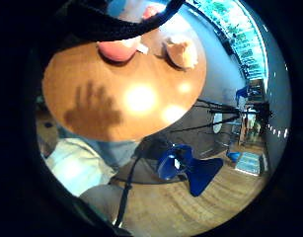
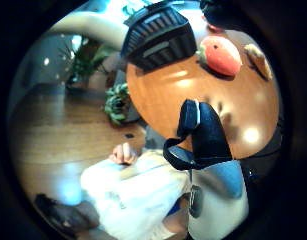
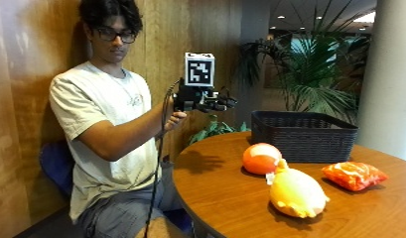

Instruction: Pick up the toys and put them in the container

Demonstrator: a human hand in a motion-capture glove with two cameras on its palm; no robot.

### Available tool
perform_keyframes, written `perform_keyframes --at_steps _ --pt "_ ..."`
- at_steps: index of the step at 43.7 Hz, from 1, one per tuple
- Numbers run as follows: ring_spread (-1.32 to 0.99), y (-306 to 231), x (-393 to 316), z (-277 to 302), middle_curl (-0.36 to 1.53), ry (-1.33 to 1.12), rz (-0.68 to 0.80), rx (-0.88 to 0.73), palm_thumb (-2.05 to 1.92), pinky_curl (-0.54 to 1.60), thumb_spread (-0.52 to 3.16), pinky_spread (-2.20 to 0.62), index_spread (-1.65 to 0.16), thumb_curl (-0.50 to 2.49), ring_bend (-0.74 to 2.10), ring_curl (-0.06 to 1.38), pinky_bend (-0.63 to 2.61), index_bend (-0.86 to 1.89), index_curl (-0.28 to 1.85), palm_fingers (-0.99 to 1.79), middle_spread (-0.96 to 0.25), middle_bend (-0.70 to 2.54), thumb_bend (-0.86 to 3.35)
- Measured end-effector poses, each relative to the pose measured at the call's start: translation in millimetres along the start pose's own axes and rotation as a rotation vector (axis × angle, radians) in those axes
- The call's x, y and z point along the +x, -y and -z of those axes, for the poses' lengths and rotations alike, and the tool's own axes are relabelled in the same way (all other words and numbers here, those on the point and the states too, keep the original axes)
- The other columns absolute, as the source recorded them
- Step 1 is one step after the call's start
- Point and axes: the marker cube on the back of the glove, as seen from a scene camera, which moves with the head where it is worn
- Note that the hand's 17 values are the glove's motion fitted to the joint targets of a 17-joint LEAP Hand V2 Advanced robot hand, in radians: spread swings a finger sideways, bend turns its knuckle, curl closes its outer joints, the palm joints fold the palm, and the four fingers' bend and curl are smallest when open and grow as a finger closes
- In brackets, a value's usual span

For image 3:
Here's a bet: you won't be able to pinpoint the orange and white plush bag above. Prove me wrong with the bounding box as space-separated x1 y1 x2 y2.
321 161 390 192

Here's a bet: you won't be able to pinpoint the black-framed glasses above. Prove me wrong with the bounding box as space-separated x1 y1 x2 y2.
92 27 138 45

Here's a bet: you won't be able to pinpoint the white cube with black markers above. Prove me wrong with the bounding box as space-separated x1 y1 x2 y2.
183 52 217 88

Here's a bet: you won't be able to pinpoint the orange and white plush ball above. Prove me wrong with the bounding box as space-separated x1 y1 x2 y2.
241 142 283 176

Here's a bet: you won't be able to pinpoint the yellow plush toy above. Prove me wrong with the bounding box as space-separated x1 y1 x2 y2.
265 158 331 219

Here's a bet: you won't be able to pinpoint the small green leafy plant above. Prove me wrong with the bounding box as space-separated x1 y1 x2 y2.
187 114 253 147

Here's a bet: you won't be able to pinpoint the blue chair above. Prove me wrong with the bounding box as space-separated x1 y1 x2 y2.
39 141 197 234

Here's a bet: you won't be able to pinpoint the white round column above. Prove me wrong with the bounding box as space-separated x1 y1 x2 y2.
354 0 406 164

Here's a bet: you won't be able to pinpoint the black woven basket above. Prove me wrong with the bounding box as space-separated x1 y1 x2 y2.
250 110 359 164

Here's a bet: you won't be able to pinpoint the the person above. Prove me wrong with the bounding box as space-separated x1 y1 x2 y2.
48 0 191 238

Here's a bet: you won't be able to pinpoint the tall palm plant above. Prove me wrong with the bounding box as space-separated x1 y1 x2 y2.
235 13 374 124

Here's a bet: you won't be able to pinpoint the bright ceiling light panel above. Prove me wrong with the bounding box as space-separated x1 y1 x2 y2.
351 11 377 24

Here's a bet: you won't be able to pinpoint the black glove cable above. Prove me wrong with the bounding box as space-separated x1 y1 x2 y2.
142 77 185 238

